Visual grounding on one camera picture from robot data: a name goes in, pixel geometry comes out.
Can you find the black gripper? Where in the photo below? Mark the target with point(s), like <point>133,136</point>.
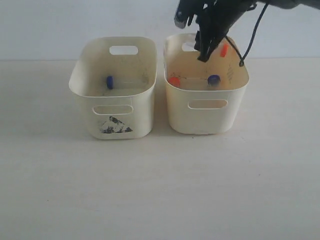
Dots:
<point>215,22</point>

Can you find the orange-capped clear tube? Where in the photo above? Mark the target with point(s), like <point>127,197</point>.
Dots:
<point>221,50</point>
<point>189,83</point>

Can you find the blue-capped clear tube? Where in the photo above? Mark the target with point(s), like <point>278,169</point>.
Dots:
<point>213,80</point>
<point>114,83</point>

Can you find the cream plastic bin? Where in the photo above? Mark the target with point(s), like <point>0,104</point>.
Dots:
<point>203,112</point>
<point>118,113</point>

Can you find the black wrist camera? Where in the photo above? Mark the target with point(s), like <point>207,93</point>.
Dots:
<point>186,9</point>

